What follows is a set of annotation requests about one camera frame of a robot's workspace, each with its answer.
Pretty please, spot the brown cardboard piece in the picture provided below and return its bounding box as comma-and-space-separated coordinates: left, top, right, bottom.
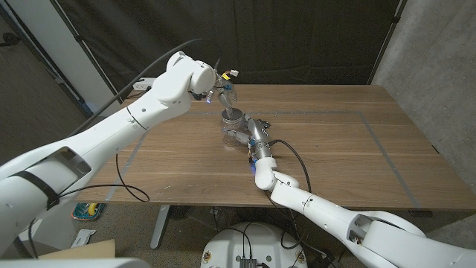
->
34, 238, 117, 261

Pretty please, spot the clear plastic jar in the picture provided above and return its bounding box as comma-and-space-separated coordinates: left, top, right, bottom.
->
220, 108, 249, 147

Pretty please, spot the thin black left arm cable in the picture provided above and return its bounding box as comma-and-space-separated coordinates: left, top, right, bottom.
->
28, 153, 151, 260

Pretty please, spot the white power strip box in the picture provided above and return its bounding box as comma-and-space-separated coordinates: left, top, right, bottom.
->
132, 77, 157, 92

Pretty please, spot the grey table leg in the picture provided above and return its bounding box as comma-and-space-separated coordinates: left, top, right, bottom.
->
149, 204, 170, 250

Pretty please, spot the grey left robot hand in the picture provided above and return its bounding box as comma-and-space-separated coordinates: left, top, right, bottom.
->
206, 69, 239, 120

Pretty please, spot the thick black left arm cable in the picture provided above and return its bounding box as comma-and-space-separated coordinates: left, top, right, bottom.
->
68, 37, 222, 137

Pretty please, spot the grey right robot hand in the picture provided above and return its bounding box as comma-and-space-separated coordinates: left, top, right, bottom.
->
222, 113, 272, 162

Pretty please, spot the black backdrop stand pole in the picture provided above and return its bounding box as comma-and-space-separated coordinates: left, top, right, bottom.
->
49, 0, 124, 104
367, 0, 408, 86

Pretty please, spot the white paper scrap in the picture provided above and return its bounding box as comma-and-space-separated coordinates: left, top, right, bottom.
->
70, 229, 97, 249

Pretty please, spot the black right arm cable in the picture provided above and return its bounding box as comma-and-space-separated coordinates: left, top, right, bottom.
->
262, 139, 312, 251

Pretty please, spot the black backdrop curtain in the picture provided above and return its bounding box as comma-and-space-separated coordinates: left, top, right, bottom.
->
55, 0, 406, 101

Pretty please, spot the white robot torso base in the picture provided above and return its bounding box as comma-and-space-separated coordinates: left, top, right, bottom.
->
200, 222, 309, 268

